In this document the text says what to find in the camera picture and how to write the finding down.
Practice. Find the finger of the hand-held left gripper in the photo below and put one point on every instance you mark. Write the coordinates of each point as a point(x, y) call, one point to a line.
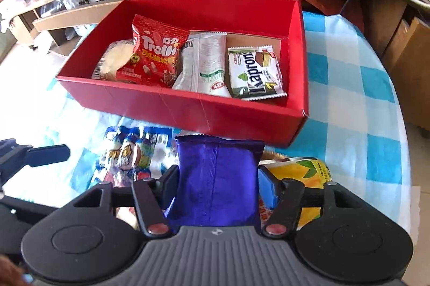
point(47, 154)

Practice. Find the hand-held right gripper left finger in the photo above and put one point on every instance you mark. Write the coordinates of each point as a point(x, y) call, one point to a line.
point(171, 183)

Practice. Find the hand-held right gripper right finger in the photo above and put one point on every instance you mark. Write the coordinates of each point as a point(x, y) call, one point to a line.
point(267, 187)

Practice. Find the yellow mango snack pouch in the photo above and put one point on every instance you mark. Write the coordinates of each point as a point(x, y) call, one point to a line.
point(302, 171)

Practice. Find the purple foil snack packet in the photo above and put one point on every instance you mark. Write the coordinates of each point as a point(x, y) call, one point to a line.
point(215, 178)

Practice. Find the blue snack packet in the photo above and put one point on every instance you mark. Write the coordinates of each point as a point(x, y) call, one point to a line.
point(144, 141)

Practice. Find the red cardboard box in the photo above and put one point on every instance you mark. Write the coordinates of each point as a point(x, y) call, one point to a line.
point(235, 114)

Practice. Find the white green wafer packet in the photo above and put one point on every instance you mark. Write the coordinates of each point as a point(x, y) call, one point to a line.
point(255, 74)

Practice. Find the clear packet with yellow pastry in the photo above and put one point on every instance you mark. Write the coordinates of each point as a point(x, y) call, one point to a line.
point(112, 57)

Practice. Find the long white snack packet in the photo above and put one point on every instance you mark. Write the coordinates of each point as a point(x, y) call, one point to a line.
point(205, 64)

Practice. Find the red gummy candy packet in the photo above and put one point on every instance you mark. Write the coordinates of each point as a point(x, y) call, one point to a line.
point(151, 54)

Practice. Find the blue white checkered tablecloth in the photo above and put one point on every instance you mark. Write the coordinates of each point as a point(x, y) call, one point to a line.
point(336, 104)

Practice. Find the crumpled clear plastic bag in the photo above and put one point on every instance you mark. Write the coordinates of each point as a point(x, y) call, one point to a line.
point(71, 2)

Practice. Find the brown cardboard box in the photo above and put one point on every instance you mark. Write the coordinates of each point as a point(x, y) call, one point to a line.
point(410, 71)

